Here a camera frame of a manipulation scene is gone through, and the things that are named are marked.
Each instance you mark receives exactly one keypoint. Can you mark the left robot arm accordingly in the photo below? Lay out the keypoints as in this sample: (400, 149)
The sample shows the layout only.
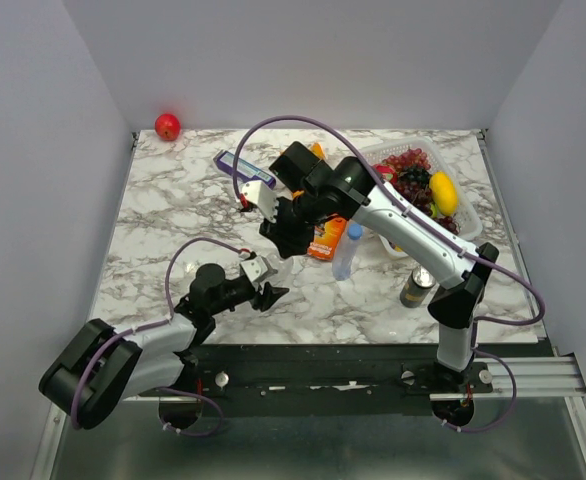
(102, 365)

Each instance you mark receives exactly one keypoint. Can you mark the dark purple grape bunch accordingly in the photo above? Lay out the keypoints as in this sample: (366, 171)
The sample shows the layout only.
(422, 199)

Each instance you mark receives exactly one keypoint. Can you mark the purple rectangular box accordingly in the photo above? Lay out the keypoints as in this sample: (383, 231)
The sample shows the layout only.
(246, 171)

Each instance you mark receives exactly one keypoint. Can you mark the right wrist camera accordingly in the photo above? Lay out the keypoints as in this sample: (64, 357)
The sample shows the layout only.
(260, 195)

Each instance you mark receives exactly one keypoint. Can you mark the red grape bunch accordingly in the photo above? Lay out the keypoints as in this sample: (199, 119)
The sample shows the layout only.
(410, 158)

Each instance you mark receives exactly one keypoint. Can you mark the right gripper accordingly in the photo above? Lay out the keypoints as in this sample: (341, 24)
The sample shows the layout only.
(288, 243)

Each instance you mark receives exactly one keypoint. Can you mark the black base frame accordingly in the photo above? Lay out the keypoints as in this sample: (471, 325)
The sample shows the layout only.
(338, 380)

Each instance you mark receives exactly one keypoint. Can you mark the red dragon fruit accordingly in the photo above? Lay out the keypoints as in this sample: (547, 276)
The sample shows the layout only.
(387, 173)

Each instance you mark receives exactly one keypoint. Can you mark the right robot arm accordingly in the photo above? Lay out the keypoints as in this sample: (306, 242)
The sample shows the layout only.
(354, 191)

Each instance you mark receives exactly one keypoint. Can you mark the black drink can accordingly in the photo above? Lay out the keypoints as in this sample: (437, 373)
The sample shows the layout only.
(418, 284)

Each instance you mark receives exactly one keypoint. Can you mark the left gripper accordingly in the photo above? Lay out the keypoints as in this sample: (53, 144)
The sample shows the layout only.
(267, 298)

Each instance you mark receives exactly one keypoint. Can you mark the orange yellow snack pack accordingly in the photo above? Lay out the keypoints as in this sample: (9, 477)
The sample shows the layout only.
(317, 150)

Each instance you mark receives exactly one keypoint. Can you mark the black grape bunch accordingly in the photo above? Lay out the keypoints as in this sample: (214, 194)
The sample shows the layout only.
(415, 174)

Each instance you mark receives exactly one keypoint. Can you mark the red apple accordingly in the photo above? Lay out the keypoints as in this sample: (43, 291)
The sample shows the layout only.
(167, 127)

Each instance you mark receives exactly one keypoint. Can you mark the blue tinted plastic bottle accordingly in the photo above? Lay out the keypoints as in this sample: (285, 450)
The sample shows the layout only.
(343, 257)

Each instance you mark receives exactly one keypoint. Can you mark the orange razor box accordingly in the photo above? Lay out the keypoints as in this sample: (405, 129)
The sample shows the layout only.
(327, 236)

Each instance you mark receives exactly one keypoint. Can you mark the plain blue bottle cap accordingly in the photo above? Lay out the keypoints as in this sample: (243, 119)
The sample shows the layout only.
(355, 231)

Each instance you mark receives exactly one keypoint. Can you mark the yellow mango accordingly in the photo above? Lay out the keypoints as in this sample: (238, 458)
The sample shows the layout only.
(444, 193)

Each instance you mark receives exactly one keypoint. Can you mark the white plastic basket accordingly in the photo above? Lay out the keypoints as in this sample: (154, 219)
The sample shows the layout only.
(469, 223)

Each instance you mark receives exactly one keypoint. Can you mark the clear crushed plastic bottle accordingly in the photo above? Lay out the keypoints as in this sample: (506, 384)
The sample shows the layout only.
(282, 269)

